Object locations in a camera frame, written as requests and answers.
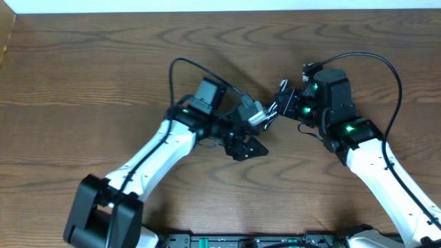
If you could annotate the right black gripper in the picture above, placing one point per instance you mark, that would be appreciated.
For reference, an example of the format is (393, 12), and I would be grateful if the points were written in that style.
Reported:
(294, 95)

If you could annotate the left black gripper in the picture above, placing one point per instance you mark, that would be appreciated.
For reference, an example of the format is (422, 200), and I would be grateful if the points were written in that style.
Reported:
(233, 138)

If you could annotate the green clamp handle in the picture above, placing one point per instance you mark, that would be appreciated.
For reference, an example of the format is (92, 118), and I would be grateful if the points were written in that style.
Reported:
(203, 243)

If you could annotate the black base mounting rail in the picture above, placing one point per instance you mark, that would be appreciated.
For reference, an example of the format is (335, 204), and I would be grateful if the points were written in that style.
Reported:
(225, 241)

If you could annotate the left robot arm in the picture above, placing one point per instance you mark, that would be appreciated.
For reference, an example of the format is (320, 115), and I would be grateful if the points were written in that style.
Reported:
(108, 212)

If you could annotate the cardboard box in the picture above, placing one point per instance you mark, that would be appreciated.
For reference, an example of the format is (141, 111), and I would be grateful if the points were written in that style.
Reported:
(7, 21)

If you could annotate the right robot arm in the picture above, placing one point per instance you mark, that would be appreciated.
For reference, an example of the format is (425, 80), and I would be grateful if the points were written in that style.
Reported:
(326, 104)

